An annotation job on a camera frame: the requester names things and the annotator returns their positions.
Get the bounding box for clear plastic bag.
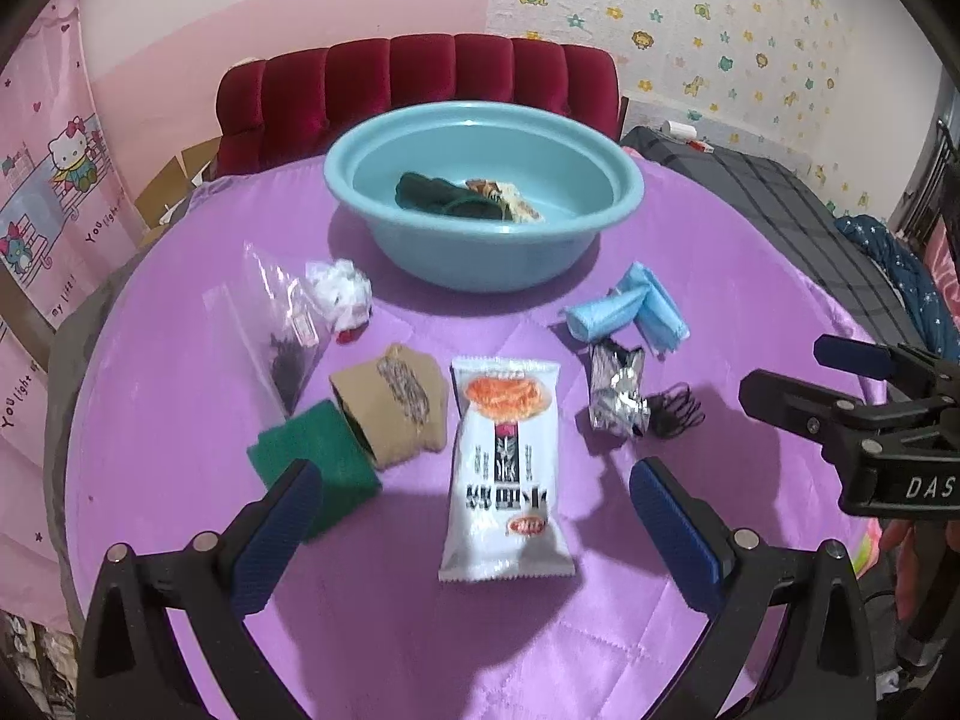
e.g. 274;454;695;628
202;240;335;417

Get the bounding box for grey under cloth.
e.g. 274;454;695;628
45;262;140;616

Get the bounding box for red velvet sofa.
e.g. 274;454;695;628
215;34;623;179

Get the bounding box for crumpled white wrapper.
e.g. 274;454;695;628
305;259;374;346

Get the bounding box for black hair ties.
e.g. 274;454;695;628
643;382;706;440

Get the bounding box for cardboard box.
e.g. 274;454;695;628
135;136;222;248

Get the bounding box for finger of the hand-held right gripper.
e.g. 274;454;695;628
739;369;960;466
815;335;960;406

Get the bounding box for white snack packet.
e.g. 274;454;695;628
439;356;577;584

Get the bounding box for person's right hand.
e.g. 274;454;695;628
879;519;922;593

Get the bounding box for dark green cloth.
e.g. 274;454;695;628
396;171;511;224

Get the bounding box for grey plaid bed blanket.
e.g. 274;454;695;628
621;124;923;361

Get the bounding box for brown snack packet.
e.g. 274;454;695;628
465;178;542;224

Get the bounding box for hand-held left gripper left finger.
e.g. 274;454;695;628
77;459;323;720

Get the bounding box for purple quilted tablecloth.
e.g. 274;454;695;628
64;142;901;720

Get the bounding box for light blue plastic basin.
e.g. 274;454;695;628
324;99;646;293

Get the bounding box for blue starred cloth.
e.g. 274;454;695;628
834;214;960;361

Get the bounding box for green scouring cloth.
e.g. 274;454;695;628
247;400;383;541

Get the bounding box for beige sock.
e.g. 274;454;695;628
330;343;451;472

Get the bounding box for silver foil packet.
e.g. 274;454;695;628
587;341;652;437

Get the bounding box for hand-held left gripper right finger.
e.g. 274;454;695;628
630;457;878;720

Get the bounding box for pink cartoon curtain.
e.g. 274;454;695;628
0;0;143;631

